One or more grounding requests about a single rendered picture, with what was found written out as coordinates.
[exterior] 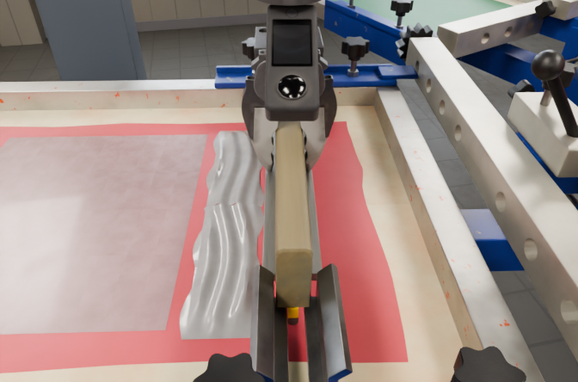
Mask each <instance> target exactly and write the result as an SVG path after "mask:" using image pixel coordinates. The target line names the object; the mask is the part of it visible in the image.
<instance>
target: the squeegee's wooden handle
mask: <svg viewBox="0 0 578 382"><path fill-rule="evenodd" d="M312 261H313V249H312V238H311V219H310V208H309V198H308V188H307V178H306V168H305V157H304V138H303V129H302V127H301V123H300V121H278V127H277V129H276V130H275V279H276V306H277V307H309V306H311V276H312Z"/></svg>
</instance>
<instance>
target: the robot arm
mask: <svg viewBox="0 0 578 382"><path fill-rule="evenodd" d="M257 1H259V2H262V3H268V4H270V5H269V6H268V7H267V26H266V27H256V28H255V46H254V51H255V60H253V61H252V62H251V69H252V70H254V71H255V76H254V77H252V76H246V78H245V83H246V86H245V89H244V91H243V99H242V115H243V120H244V123H245V126H246V128H247V131H248V134H249V138H250V139H251V142H252V145H253V147H254V149H255V153H256V155H257V157H258V159H259V160H260V162H261V164H262V165H263V167H264V168H265V169H266V171H268V172H272V169H273V166H274V155H273V153H272V150H273V148H274V138H273V133H274V131H275V130H276V129H277V127H278V121H300V123H301V127H302V129H303V130H304V131H305V137H304V148H305V149H306V152H305V154H304V157H305V168H306V171H310V170H311V169H312V168H313V167H314V166H315V164H316V163H317V161H318V159H319V157H320V156H321V154H322V152H323V148H324V146H325V144H326V141H327V138H328V137H329V134H330V131H331V128H332V126H333V123H334V120H335V116H336V111H337V100H336V96H335V90H334V88H333V82H334V79H333V76H332V75H327V76H324V75H323V71H324V70H326V69H327V68H328V63H327V61H326V60H325V59H324V58H323V51H324V46H323V40H322V36H321V33H320V29H319V27H318V26H317V7H316V6H315V5H306V4H311V3H316V2H319V1H321V0H257ZM263 32H266V33H263Z"/></svg>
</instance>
